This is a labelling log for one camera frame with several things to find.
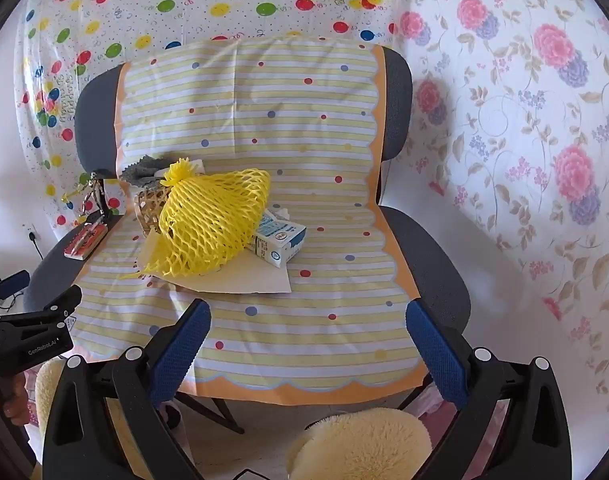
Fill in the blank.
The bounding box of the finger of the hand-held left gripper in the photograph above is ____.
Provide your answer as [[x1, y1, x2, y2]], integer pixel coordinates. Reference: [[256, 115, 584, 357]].
[[0, 270, 31, 306], [0, 285, 84, 333]]

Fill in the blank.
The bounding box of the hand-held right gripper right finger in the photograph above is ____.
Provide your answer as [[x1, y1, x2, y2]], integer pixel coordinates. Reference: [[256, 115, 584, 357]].
[[405, 299, 572, 480]]

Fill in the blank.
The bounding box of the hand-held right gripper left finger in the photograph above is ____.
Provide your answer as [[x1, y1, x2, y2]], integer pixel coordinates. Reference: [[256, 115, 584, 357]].
[[43, 298, 212, 480]]

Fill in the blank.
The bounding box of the person's left hand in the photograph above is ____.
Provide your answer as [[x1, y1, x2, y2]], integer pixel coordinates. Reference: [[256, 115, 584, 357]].
[[0, 374, 34, 428]]

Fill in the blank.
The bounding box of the yellow fluffy clothing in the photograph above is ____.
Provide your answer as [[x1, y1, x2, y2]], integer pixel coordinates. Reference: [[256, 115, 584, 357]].
[[34, 359, 68, 438]]

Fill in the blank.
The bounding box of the pink cloth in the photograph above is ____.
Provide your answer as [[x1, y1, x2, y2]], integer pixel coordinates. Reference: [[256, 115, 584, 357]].
[[415, 387, 460, 423]]

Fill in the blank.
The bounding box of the red patterned box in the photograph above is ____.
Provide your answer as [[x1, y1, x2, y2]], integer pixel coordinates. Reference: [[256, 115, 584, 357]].
[[64, 224, 108, 261]]

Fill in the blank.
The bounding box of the grey office chair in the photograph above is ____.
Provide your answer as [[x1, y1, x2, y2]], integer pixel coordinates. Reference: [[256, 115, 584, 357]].
[[24, 47, 472, 436]]

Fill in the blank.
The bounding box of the cream paper sheet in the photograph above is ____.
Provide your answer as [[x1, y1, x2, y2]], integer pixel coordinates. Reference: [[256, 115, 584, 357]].
[[138, 232, 292, 293]]

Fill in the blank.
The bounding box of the yellow fluffy stool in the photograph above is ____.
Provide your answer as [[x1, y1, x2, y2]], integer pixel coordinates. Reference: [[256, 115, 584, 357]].
[[288, 407, 433, 480]]

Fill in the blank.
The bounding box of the gold figurine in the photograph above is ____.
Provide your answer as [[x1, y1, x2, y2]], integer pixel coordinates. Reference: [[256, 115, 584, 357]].
[[59, 172, 108, 226]]

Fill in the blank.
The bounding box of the dotted gift box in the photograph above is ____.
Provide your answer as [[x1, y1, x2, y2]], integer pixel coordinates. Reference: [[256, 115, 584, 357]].
[[103, 178, 128, 217]]

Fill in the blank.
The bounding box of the yellow foam net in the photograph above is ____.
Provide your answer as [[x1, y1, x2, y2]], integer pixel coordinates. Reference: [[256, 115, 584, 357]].
[[127, 158, 272, 281]]

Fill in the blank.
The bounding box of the small woven basket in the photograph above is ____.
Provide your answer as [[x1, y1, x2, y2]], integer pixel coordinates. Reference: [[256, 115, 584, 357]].
[[134, 187, 172, 236]]

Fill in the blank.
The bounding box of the blue white milk carton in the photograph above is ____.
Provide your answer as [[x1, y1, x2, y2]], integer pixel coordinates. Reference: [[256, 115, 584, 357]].
[[247, 208, 307, 268]]

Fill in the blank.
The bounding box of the grey cloth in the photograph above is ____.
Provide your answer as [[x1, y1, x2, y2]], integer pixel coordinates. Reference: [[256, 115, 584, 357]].
[[120, 155, 172, 186]]

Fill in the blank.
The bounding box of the floral print cloth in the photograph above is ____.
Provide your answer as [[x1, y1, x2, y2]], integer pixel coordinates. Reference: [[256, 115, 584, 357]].
[[379, 0, 609, 461]]

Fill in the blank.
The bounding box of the yellow striped dotted cloth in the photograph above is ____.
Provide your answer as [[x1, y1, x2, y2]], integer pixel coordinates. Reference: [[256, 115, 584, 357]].
[[67, 39, 430, 403]]

